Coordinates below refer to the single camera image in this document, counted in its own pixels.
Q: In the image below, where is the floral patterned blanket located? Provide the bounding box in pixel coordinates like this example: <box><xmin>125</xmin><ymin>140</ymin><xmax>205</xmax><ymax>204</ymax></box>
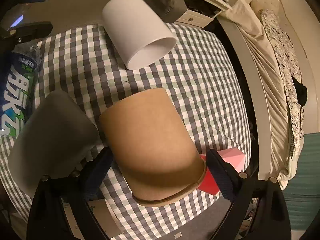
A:
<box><xmin>260</xmin><ymin>9</ymin><xmax>304</xmax><ymax>158</ymax></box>

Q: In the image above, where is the white drawer cabinet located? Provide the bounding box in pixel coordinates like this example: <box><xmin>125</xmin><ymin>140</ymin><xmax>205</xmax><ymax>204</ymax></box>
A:
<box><xmin>176</xmin><ymin>0</ymin><xmax>232</xmax><ymax>29</ymax></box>

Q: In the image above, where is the pink red box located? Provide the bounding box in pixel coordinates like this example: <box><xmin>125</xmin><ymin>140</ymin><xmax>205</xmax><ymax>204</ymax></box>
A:
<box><xmin>198</xmin><ymin>148</ymin><xmax>245</xmax><ymax>202</ymax></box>

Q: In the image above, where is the teal fabric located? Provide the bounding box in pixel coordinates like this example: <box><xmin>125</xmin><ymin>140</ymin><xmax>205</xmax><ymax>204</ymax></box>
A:
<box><xmin>283</xmin><ymin>133</ymin><xmax>320</xmax><ymax>230</ymax></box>

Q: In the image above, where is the brown paper cup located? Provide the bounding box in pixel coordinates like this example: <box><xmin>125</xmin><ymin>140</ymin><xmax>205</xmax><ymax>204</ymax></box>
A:
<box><xmin>99</xmin><ymin>88</ymin><xmax>207</xmax><ymax>207</ymax></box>

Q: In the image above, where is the grey paper cup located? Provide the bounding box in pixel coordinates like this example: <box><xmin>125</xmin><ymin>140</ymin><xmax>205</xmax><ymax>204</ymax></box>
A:
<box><xmin>8</xmin><ymin>90</ymin><xmax>99</xmax><ymax>197</ymax></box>

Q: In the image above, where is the white paper cup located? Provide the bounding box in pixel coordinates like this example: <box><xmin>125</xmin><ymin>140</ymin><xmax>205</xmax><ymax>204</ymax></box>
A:
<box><xmin>102</xmin><ymin>0</ymin><xmax>177</xmax><ymax>70</ymax></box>

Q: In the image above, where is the plastic water bottle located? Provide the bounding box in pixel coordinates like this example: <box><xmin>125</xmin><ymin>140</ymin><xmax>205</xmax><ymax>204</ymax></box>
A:
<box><xmin>1</xmin><ymin>43</ymin><xmax>41</xmax><ymax>137</ymax></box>

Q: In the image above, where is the beige bed sheet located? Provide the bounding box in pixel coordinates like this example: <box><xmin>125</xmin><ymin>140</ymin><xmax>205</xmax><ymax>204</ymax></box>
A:
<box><xmin>223</xmin><ymin>0</ymin><xmax>308</xmax><ymax>189</ymax></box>

